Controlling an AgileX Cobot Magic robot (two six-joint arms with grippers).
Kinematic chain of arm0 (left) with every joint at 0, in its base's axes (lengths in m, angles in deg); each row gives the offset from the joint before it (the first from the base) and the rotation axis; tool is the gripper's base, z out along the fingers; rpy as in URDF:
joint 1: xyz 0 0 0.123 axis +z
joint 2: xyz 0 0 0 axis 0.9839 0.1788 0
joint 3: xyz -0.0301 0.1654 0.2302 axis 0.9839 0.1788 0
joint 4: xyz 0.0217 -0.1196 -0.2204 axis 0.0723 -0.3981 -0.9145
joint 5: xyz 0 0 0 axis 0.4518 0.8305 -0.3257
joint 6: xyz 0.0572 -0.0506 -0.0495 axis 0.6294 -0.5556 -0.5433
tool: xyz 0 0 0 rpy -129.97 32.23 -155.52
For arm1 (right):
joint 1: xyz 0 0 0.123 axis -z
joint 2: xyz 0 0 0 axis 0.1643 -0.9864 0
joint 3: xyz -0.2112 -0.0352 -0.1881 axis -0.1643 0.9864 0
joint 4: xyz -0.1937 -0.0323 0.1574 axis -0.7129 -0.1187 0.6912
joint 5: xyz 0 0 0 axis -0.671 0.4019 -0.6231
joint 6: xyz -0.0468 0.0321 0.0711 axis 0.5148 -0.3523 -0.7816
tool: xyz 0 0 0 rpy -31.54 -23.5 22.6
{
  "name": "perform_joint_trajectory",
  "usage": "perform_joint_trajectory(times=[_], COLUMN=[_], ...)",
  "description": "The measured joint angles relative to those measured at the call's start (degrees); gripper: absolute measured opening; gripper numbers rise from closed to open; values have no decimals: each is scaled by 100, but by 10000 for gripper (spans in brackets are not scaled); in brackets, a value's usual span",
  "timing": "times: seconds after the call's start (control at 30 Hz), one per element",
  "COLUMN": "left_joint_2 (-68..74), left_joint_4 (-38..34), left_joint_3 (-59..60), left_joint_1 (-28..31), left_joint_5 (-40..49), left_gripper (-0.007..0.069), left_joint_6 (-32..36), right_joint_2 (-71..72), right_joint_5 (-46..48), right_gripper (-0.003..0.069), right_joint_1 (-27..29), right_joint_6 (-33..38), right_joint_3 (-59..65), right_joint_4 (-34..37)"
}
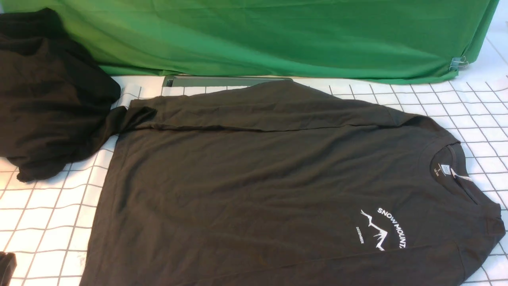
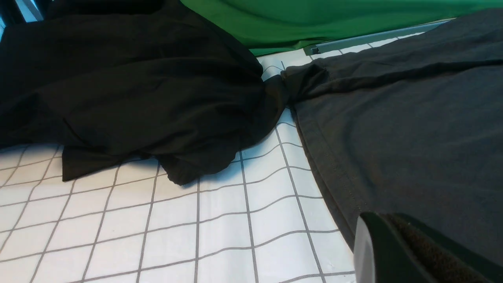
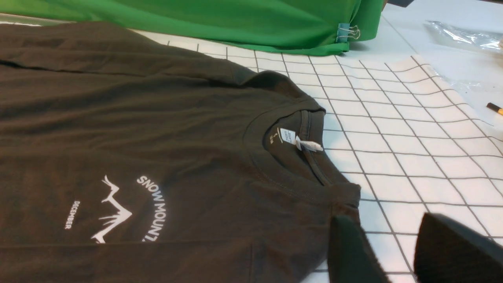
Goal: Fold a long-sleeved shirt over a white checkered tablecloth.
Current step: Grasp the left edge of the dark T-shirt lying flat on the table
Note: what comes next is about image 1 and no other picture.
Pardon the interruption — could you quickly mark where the pile of black clothes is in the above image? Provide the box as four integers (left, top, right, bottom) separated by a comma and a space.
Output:
0, 8, 157, 183

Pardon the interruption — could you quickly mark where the black cloth at corner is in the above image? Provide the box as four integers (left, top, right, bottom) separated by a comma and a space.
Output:
0, 252, 17, 286

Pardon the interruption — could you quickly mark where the green backdrop cloth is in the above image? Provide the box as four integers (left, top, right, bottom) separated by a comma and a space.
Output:
1, 0, 499, 85

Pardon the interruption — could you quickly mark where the metal binder clip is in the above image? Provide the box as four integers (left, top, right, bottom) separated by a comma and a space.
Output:
448, 56, 469, 72

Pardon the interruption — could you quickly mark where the gray long-sleeved shirt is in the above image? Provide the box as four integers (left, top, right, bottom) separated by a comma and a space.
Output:
80, 80, 506, 286

